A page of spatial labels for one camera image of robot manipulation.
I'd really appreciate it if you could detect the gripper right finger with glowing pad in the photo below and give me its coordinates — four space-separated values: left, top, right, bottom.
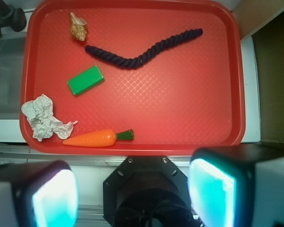
188 144 284 227

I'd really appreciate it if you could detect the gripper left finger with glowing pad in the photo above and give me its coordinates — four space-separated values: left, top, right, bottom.
0 161 79 227

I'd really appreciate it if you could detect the green rectangular block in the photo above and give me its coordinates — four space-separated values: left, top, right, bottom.
67 65 105 96

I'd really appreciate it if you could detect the orange toy carrot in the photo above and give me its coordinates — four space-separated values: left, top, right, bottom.
62 129 134 148

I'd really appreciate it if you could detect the crumpled white paper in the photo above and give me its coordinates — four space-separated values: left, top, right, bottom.
21 94 78 142

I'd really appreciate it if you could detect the clear plastic bin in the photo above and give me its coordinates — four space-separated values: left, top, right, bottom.
0 37 25 120

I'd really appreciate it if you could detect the red plastic tray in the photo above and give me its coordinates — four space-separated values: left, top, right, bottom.
20 0 245 156

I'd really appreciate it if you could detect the golden conch seashell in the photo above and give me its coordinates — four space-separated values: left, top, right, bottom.
70 12 88 42

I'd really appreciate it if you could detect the black clamp knob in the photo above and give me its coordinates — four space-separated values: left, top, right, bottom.
0 0 27 38

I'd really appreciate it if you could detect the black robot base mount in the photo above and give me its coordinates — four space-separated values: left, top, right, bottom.
103 156 200 227

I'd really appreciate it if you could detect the dark purple twisted rope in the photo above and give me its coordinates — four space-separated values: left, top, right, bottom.
84 28 204 70

